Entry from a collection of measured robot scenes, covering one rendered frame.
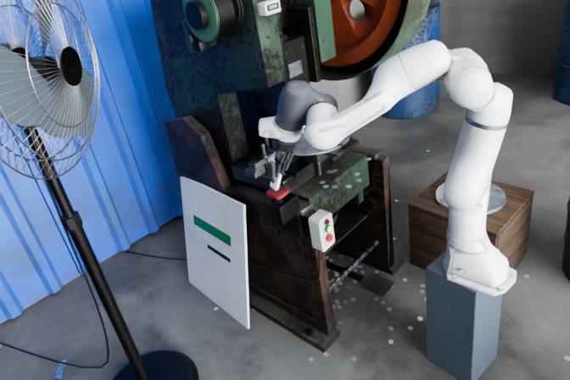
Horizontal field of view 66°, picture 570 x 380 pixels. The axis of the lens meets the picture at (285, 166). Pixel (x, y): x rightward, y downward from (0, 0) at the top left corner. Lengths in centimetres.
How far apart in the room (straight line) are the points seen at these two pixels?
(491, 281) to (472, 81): 65
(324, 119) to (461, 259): 65
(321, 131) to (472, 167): 43
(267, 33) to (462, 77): 66
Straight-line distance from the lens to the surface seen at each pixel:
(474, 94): 115
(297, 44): 168
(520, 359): 196
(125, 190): 272
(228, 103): 180
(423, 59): 117
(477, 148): 130
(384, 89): 116
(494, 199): 211
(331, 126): 116
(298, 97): 120
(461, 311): 160
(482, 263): 149
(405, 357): 190
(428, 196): 213
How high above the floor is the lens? 149
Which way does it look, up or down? 27 degrees down
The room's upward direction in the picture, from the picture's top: 10 degrees counter-clockwise
